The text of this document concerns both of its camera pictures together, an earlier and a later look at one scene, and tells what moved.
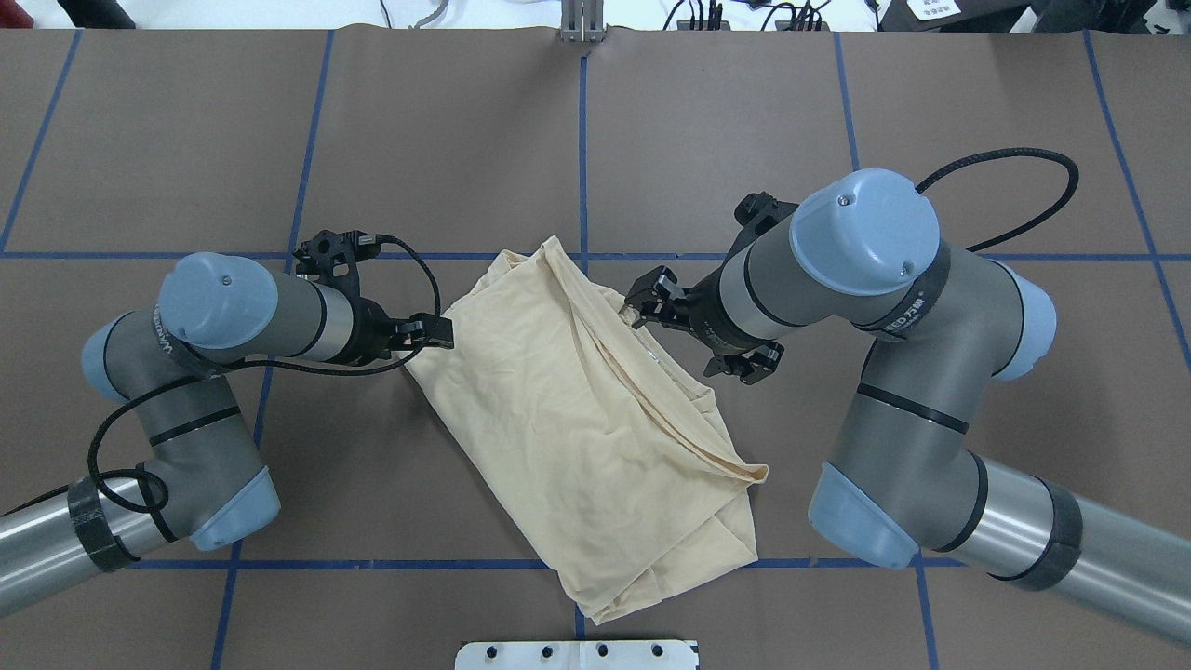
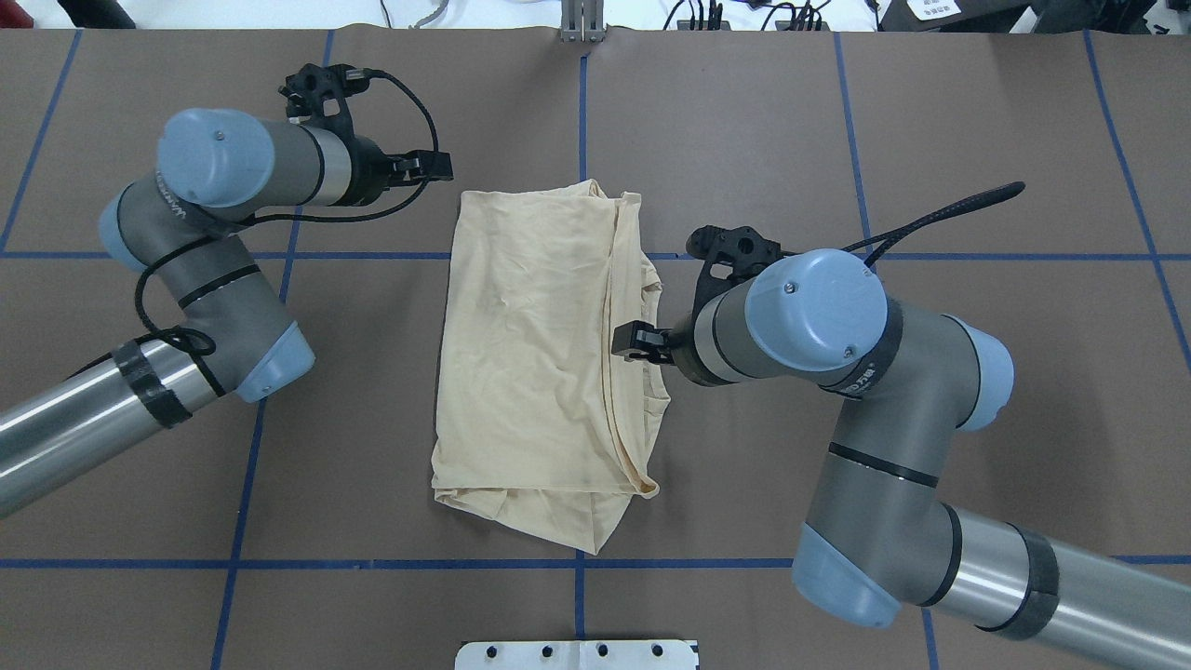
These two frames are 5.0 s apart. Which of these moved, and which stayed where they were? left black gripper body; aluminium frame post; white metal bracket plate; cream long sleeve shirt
Moved: left black gripper body; cream long sleeve shirt
Stayed: white metal bracket plate; aluminium frame post
